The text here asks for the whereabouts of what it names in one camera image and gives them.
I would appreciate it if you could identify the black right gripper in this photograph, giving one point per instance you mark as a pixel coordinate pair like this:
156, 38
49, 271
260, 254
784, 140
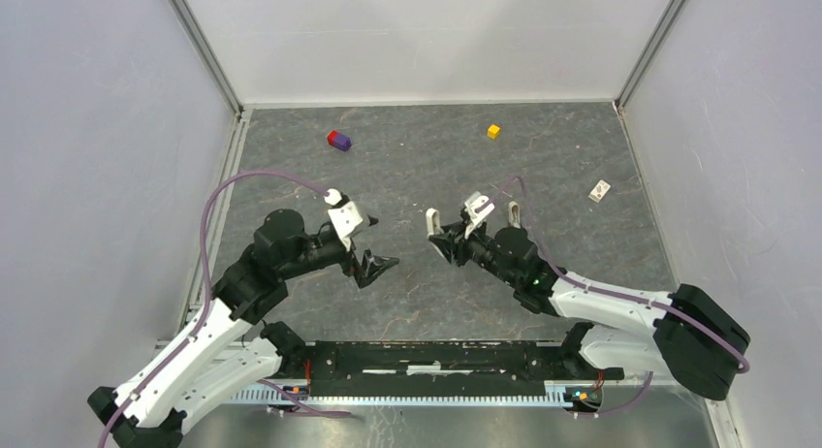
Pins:
454, 245

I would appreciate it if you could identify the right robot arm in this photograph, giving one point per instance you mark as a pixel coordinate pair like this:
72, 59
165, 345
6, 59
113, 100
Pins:
685, 334

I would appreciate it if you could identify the red and purple block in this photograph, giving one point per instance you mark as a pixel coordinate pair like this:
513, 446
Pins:
339, 140

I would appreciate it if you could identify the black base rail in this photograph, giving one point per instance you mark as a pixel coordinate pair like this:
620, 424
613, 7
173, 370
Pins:
438, 368

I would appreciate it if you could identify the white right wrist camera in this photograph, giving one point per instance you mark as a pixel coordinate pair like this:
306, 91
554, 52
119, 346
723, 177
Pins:
477, 207

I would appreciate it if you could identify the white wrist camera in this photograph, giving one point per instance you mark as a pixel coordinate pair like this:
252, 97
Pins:
477, 207
346, 217

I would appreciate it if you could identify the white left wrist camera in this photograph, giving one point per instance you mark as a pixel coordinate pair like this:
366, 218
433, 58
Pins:
346, 217

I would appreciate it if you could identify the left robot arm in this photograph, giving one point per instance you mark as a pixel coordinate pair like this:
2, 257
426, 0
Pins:
182, 384

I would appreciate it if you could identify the yellow cube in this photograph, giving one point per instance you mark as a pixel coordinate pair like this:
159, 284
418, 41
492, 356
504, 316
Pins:
493, 131

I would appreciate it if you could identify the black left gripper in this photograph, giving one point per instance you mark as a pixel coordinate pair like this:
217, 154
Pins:
370, 267

